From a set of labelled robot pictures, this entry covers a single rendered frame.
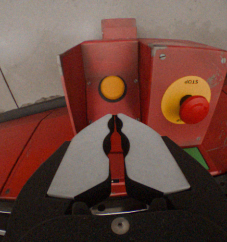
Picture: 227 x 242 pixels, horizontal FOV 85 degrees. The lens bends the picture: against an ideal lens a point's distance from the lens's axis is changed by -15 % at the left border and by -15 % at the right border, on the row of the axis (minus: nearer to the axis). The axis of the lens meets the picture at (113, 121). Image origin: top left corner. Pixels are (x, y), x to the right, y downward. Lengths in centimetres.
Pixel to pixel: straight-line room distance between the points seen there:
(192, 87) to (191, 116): 4
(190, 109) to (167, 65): 6
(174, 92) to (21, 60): 104
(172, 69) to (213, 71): 6
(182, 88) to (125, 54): 10
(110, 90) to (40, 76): 89
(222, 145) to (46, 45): 103
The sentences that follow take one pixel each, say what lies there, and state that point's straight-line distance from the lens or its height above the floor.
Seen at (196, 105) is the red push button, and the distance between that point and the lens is 18.
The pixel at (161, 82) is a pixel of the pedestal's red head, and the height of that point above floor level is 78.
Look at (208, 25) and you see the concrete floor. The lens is 114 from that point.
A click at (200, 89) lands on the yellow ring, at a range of 21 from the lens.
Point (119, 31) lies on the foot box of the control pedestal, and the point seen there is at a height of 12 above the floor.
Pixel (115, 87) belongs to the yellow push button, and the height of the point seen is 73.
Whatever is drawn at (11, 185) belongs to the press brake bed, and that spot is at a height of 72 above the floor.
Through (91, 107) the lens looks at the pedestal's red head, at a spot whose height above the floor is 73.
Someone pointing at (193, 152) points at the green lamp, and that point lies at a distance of 25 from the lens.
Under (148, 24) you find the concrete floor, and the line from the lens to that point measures 97.
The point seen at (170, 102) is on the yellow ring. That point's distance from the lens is 20.
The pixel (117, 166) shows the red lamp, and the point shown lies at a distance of 21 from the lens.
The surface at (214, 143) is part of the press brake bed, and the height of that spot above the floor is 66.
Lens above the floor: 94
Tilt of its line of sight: 55 degrees down
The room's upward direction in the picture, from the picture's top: 178 degrees clockwise
